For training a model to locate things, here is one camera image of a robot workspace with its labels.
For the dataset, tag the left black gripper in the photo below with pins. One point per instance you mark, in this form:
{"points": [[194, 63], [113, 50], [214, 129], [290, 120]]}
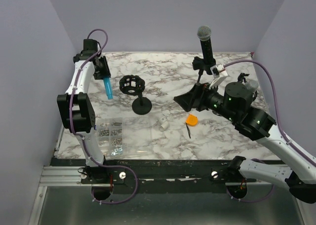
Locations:
{"points": [[105, 72]]}

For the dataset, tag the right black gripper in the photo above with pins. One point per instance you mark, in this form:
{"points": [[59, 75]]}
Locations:
{"points": [[199, 93]]}

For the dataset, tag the blue microphone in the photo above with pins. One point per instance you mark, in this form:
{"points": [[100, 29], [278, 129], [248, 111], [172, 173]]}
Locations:
{"points": [[108, 87]]}

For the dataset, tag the black shock mount stand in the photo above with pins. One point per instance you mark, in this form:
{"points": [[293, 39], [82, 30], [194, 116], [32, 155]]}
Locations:
{"points": [[133, 85]]}

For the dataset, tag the black clip mic stand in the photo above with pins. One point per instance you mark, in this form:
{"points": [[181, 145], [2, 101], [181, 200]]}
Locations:
{"points": [[203, 65]]}

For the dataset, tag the black tripod shock mount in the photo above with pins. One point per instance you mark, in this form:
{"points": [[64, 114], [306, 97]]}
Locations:
{"points": [[242, 78]]}

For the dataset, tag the silver microphone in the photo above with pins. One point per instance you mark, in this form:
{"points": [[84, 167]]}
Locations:
{"points": [[252, 85]]}

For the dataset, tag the black handheld microphone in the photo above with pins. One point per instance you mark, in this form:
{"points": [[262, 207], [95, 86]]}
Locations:
{"points": [[204, 33]]}

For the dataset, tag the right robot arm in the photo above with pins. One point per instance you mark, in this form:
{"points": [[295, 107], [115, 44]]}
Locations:
{"points": [[299, 175]]}

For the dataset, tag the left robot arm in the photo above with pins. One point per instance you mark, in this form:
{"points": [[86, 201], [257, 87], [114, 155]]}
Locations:
{"points": [[75, 108]]}

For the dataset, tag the orange tape measure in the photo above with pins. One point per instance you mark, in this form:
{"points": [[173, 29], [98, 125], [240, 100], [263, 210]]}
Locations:
{"points": [[191, 121]]}

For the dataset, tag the white plastic fitting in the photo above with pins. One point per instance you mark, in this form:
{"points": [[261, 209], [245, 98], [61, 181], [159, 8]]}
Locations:
{"points": [[163, 124]]}

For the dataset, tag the clear screw organizer box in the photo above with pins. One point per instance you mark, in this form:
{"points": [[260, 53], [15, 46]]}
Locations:
{"points": [[125, 137]]}

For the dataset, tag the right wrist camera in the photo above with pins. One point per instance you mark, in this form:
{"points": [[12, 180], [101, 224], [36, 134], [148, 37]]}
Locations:
{"points": [[219, 75]]}

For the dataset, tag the black front mounting rail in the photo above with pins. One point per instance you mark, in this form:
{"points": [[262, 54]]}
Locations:
{"points": [[155, 176]]}

